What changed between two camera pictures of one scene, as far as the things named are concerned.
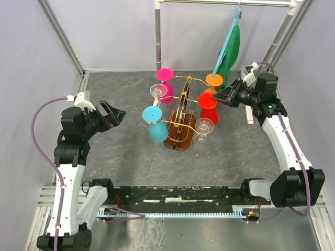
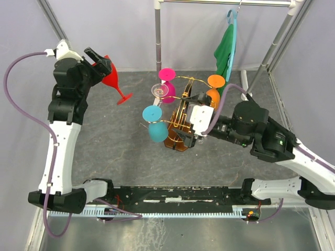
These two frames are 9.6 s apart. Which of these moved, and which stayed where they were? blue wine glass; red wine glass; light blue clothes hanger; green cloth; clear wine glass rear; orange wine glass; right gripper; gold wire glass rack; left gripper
Moved: light blue clothes hanger; left gripper; right gripper; red wine glass; green cloth
Stayed: orange wine glass; clear wine glass rear; blue wine glass; gold wire glass rack
